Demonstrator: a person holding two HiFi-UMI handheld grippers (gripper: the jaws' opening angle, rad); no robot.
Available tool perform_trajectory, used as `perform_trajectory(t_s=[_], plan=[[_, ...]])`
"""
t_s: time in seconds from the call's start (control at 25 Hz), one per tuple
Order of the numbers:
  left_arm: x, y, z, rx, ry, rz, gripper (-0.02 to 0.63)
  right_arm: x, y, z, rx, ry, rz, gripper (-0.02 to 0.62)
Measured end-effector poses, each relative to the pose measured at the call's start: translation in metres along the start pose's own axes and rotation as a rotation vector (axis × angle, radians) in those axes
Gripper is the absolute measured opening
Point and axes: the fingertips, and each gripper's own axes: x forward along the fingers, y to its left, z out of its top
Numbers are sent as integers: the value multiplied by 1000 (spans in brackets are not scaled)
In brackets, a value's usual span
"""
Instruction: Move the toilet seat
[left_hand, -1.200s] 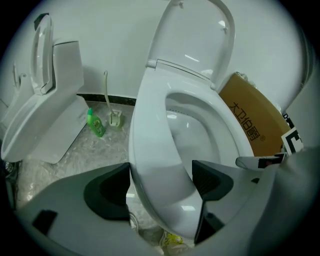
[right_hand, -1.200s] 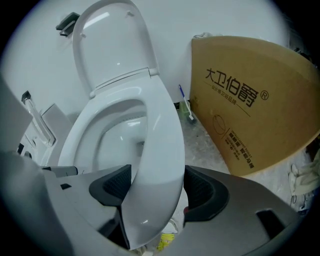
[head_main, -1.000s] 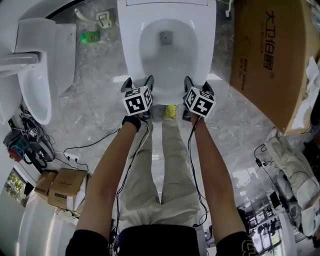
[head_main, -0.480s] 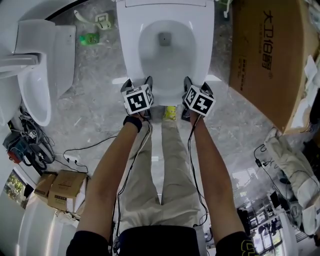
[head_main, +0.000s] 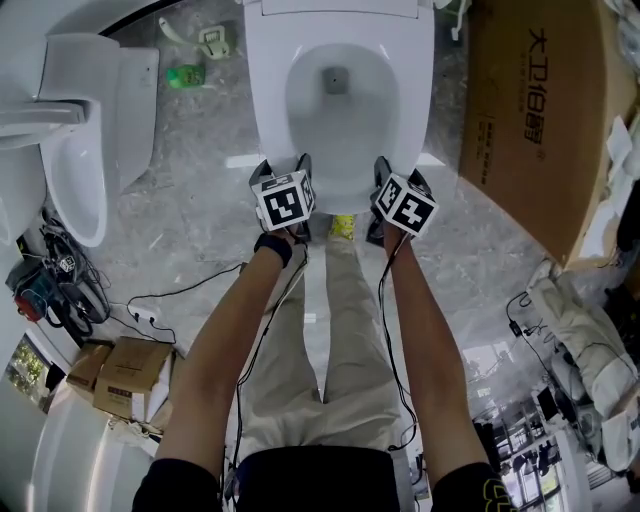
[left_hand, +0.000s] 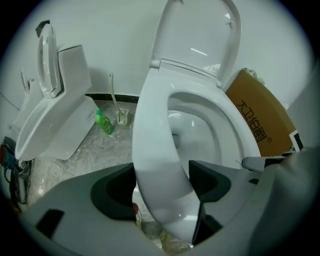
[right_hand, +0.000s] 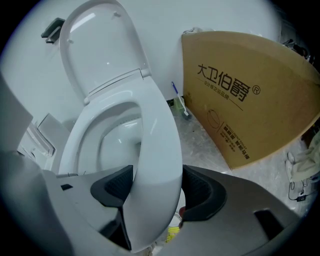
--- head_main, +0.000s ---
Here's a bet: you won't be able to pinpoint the labelled brown cardboard box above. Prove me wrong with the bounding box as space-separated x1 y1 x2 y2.
93 335 174 419

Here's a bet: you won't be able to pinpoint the small brown cardboard box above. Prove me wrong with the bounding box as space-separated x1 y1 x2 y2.
66 342 114 394

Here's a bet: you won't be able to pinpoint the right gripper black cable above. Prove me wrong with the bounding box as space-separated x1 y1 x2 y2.
377 234 419 451

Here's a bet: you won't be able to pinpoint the red and black power tool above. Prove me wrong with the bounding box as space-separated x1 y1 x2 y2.
13 272 56 321

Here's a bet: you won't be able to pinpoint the person's beige trousers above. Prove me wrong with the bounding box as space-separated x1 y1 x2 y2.
234 234 416 456

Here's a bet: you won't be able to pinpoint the person's right shoe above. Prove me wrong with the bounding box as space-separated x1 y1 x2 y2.
327 213 356 241

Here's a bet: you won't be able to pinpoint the black cloth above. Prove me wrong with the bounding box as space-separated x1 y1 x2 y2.
615 164 640 251

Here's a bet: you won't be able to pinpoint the white curved plastic handle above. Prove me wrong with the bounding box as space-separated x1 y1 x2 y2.
158 17 185 45

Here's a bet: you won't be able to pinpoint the glass window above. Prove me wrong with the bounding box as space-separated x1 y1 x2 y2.
0 339 51 396

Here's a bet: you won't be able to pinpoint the person's right forearm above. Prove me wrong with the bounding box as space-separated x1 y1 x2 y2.
384 227 494 481

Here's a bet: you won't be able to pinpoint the black wristwatch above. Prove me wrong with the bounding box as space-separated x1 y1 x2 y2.
253 233 294 269

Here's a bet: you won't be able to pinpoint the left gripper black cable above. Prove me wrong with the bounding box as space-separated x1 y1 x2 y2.
219 242 311 501

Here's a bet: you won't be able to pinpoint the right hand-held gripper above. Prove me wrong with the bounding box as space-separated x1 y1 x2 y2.
367 155 440 246

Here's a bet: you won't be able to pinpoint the beige brush holder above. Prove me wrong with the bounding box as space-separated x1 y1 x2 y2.
198 27 236 61

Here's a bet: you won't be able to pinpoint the person's dark shirt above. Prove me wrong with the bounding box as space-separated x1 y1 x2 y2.
132 447 521 512

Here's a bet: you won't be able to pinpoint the white tall-backed toilet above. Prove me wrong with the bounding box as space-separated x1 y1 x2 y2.
0 33 161 250

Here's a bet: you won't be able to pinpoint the large brown cardboard box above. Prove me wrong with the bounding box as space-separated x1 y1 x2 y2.
458 0 640 270

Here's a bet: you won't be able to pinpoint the white glossy fixture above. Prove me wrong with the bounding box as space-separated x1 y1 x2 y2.
29 409 156 512

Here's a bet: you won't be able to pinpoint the person's left forearm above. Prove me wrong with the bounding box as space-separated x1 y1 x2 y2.
153 244 296 481

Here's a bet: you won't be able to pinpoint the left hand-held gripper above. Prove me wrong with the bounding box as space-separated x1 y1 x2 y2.
249 152 318 244

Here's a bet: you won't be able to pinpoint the idle grey hand-held gripper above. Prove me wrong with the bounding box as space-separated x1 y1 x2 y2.
42 219 111 326

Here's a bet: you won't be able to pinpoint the green plastic bottle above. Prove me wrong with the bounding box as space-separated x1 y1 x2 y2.
166 64 206 90

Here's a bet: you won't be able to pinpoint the white paper sheets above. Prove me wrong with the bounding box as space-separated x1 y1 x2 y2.
574 114 640 261

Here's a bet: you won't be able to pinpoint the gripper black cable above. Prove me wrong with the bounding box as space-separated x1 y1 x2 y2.
219 242 311 501
377 234 419 451

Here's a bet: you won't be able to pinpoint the pile of white rags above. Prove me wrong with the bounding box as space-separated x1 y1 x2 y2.
107 417 166 441

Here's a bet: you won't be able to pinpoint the clutter of electronic equipment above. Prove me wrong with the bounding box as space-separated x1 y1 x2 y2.
469 349 640 512

